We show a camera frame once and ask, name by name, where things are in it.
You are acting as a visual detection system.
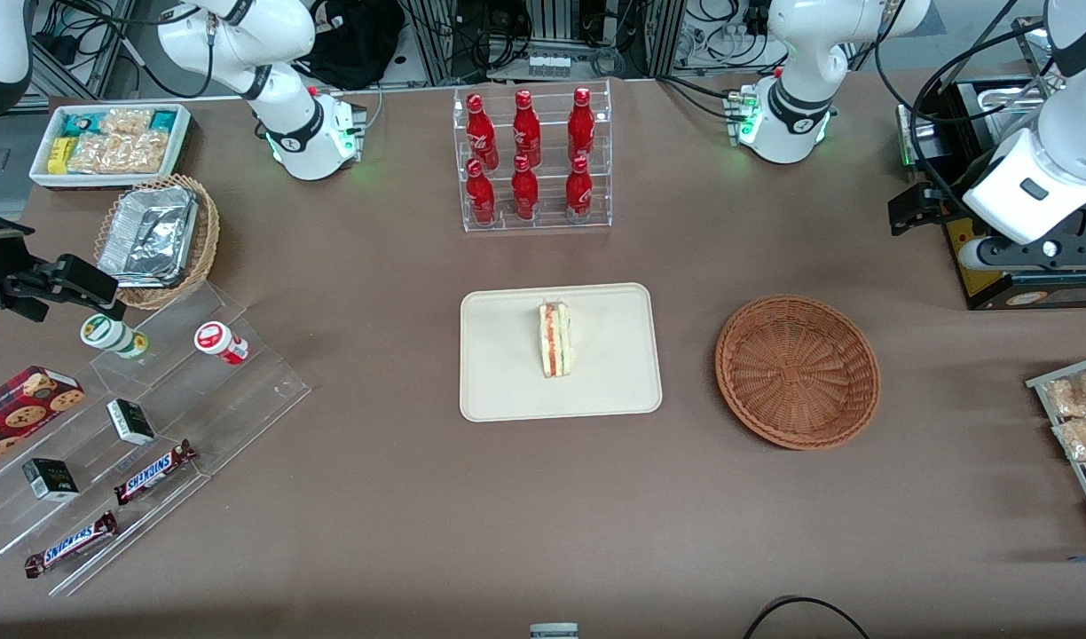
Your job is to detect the small black carton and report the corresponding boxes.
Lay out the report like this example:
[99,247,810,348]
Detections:
[22,458,81,502]
[106,398,156,446]

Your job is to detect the red cola bottle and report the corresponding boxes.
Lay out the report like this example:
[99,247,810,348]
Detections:
[466,93,500,171]
[465,159,497,226]
[513,90,542,170]
[511,155,540,222]
[568,87,596,165]
[565,156,594,224]

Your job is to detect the clear cracker bag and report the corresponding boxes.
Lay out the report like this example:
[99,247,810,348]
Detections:
[99,108,153,136]
[68,131,171,175]

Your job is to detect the black fabric bag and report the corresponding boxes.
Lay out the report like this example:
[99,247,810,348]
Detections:
[295,0,406,91]

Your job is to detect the clear acrylic bottle rack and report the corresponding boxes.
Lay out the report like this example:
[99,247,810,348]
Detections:
[452,80,613,233]

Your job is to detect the round brown wicker basket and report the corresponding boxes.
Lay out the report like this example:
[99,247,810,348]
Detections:
[715,295,882,451]

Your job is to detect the aluminium foil tray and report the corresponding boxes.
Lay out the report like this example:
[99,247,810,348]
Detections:
[98,185,199,289]

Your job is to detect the green-capped yogurt bottle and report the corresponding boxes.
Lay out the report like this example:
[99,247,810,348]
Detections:
[80,313,149,360]

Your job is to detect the triangular sandwich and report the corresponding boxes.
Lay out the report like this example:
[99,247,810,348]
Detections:
[538,302,573,379]

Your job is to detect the beige rectangular tray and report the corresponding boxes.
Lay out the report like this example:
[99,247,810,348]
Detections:
[460,282,664,423]

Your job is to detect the black countertop appliance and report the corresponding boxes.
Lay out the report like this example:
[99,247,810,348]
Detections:
[896,75,1086,312]

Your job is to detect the red-capped yogurt bottle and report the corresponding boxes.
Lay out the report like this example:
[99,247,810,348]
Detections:
[194,321,249,366]

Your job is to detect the clear acrylic stepped display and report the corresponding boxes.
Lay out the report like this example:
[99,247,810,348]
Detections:
[0,282,311,597]

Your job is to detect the white rectangular snack bin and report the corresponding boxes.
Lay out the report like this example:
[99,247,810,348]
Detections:
[28,104,193,190]

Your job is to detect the red plaid cookie box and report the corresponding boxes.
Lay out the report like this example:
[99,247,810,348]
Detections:
[0,366,86,471]

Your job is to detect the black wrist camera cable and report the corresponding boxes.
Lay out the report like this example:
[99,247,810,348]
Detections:
[873,0,1054,223]

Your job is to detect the black floor cable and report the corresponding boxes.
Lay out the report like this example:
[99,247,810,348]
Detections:
[743,596,872,639]

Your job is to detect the oval tan wicker basket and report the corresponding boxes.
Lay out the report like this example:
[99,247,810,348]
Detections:
[93,174,221,311]

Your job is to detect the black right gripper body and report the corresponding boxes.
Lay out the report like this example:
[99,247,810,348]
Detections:
[0,206,36,298]

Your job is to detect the Snickers chocolate bar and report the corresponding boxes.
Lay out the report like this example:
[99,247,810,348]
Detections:
[24,510,119,579]
[114,439,198,506]

